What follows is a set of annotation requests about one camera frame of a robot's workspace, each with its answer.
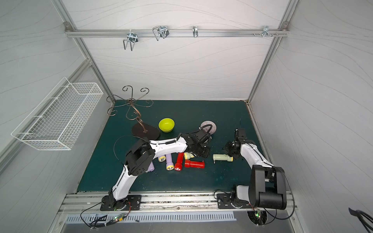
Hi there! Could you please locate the pale green flashlight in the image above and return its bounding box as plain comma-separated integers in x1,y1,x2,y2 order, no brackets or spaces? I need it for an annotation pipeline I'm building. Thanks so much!
184,152,195,160
213,154,234,164

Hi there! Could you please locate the red flashlight horizontal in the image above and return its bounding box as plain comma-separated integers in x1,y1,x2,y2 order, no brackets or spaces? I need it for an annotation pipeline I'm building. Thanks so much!
184,160,205,169

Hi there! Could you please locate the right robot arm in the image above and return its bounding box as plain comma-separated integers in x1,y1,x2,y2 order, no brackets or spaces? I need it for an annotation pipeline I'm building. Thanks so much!
224,128,287,210

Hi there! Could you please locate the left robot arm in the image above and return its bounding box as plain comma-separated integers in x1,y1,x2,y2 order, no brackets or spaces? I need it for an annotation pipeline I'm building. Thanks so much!
108,124,212,205

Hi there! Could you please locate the red flashlight upright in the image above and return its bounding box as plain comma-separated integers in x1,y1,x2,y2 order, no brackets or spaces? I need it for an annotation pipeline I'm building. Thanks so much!
174,152,184,171

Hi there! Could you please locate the purple flashlight right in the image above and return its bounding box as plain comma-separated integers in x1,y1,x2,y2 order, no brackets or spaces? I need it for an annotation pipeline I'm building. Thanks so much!
166,153,174,171

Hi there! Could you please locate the purple flashlight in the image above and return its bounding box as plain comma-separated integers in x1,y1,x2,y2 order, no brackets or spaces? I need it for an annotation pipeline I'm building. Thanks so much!
146,162,155,173
158,155,166,162
166,153,174,171

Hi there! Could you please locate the purple flashlight middle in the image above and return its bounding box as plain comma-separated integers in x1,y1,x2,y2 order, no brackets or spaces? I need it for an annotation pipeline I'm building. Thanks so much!
158,155,166,162

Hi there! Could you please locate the purple flashlight leftmost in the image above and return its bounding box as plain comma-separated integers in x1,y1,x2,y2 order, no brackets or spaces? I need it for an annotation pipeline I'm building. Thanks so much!
146,162,155,173

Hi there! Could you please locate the pink striped bowl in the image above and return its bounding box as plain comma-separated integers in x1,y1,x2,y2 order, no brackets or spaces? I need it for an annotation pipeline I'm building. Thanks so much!
200,120,217,135

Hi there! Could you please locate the lime green bowl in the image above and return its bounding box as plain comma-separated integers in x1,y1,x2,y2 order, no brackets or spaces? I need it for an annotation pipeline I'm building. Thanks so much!
158,118,175,133

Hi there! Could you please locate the right green-lit circuit board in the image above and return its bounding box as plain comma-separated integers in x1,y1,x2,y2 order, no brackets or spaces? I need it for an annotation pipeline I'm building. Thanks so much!
254,209,262,219

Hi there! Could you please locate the green-lit circuit board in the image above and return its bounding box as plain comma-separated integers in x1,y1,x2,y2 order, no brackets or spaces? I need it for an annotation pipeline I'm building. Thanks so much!
254,209,262,219
113,214,126,222

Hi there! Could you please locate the dark green table mat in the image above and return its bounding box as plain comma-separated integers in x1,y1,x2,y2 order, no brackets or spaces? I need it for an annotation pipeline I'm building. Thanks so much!
78,101,259,192

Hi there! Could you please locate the left green-lit circuit board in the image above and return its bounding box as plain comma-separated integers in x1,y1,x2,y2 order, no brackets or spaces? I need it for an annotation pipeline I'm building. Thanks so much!
113,214,126,222

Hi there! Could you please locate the small metal hook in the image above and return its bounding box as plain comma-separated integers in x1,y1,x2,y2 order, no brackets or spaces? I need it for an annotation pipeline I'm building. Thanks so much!
192,26,198,38

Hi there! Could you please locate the metal double hook middle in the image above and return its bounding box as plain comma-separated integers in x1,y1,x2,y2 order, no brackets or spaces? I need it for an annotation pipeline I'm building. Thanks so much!
152,26,170,41

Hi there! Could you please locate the metal double hook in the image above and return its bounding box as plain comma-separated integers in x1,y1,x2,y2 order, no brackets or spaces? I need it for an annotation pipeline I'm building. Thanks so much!
152,26,170,41
123,31,139,51

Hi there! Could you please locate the metal double hook left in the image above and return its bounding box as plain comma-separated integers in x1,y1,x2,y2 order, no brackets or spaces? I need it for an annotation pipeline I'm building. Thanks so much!
123,31,139,51

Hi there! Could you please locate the black object bottom right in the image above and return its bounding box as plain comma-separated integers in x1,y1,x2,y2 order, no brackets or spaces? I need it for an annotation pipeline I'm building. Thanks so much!
348,208,373,233

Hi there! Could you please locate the white vent strip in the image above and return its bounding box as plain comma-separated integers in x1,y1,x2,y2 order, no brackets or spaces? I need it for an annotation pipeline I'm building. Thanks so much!
65,211,237,224

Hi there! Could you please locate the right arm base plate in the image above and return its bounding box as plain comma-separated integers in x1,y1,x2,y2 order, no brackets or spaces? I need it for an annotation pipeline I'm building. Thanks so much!
215,193,252,209

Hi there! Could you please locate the copper wire jewelry stand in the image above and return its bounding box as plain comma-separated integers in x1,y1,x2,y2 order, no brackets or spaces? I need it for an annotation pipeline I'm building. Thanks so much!
106,85,160,140

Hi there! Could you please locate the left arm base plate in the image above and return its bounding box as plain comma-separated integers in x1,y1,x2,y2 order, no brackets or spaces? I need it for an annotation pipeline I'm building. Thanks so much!
100,195,141,211

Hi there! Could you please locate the metal hook bracket right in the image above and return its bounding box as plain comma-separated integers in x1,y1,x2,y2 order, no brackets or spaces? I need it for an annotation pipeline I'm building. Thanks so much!
253,26,278,38

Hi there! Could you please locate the aluminium front rail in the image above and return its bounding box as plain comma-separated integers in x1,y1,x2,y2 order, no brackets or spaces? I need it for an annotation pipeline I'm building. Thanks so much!
56,190,298,215

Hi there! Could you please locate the aluminium rail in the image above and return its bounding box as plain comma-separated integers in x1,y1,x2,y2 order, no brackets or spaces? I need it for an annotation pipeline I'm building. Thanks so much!
56,190,298,215
65,28,290,38

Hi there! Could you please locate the white wire basket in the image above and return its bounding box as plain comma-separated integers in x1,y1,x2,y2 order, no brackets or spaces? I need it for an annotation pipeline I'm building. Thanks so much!
11,77,103,150

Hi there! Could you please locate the aluminium top rail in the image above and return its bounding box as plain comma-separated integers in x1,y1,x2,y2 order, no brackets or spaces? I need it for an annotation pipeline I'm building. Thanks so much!
65,28,290,38

